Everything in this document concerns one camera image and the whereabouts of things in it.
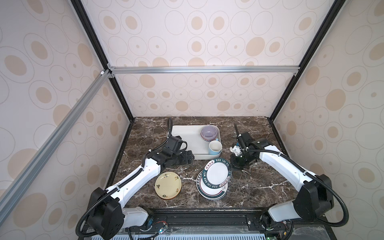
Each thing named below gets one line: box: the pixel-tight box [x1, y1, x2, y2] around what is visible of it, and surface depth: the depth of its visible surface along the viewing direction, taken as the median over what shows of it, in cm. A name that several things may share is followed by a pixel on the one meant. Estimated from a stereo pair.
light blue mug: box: [208, 138, 223, 155], surface depth 94 cm
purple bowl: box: [200, 125, 218, 142], surface depth 105 cm
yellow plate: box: [154, 171, 182, 200], surface depth 87 cm
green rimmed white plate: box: [202, 158, 233, 189], surface depth 85 cm
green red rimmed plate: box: [196, 171, 228, 201], surface depth 83 cm
